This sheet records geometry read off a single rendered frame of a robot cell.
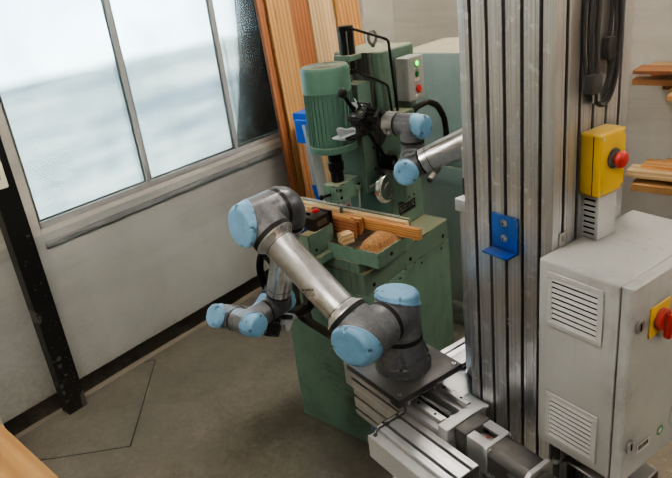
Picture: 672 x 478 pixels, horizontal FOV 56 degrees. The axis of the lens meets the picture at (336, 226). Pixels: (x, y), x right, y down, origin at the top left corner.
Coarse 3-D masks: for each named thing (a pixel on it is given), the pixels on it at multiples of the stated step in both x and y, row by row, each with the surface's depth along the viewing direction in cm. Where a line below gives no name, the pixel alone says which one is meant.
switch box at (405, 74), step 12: (396, 60) 236; (408, 60) 233; (420, 60) 239; (396, 72) 238; (408, 72) 235; (420, 72) 240; (408, 84) 237; (420, 84) 242; (408, 96) 239; (420, 96) 243
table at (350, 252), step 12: (336, 240) 233; (360, 240) 230; (396, 240) 226; (408, 240) 231; (324, 252) 231; (336, 252) 231; (348, 252) 227; (360, 252) 223; (372, 252) 220; (384, 252) 221; (396, 252) 226; (372, 264) 221; (384, 264) 222
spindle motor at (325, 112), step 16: (320, 64) 227; (336, 64) 223; (304, 80) 221; (320, 80) 218; (336, 80) 219; (304, 96) 225; (320, 96) 220; (336, 96) 221; (320, 112) 223; (336, 112) 222; (352, 112) 228; (320, 128) 225; (336, 128) 225; (320, 144) 228; (336, 144) 227; (352, 144) 230
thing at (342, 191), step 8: (344, 176) 246; (352, 176) 245; (328, 184) 239; (336, 184) 238; (344, 184) 239; (352, 184) 242; (328, 192) 239; (336, 192) 237; (344, 192) 240; (352, 192) 243; (328, 200) 241; (336, 200) 238; (344, 200) 240
